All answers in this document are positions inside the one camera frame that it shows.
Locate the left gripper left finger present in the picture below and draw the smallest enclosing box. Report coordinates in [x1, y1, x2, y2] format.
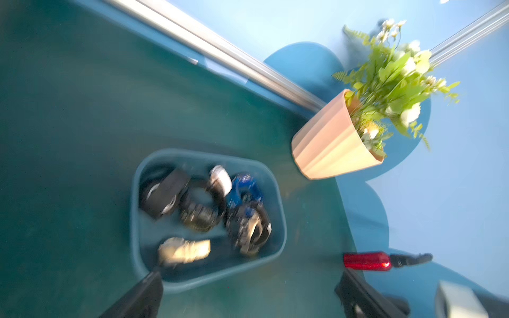
[99, 271, 164, 318]

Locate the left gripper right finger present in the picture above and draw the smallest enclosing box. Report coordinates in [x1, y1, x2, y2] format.
[335, 269, 410, 318]

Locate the beige square watch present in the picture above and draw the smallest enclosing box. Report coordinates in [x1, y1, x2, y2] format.
[158, 237, 212, 266]

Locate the black band smartwatch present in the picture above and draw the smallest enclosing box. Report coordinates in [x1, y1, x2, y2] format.
[139, 168, 191, 220]

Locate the white strap silver watch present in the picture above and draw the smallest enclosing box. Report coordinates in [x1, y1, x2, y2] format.
[209, 165, 232, 197]

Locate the transparent blue watch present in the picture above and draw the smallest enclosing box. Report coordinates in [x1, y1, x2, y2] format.
[227, 173, 264, 210]

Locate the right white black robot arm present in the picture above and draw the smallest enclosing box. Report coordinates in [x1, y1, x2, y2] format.
[435, 281, 509, 318]

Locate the blue plastic storage box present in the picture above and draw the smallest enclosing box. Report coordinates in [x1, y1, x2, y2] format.
[130, 148, 288, 294]

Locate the red spray bottle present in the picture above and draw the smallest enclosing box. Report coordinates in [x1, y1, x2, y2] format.
[343, 252, 433, 272]

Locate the peach ribbed flower pot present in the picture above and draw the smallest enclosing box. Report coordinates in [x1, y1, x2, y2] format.
[291, 89, 384, 180]

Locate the artificial white flower plant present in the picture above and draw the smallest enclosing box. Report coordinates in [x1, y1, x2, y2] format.
[333, 19, 460, 159]

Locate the aluminium frame back bar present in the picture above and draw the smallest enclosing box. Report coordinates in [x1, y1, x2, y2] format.
[108, 0, 326, 112]

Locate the aluminium frame right post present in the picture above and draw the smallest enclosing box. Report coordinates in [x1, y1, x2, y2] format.
[429, 1, 508, 68]

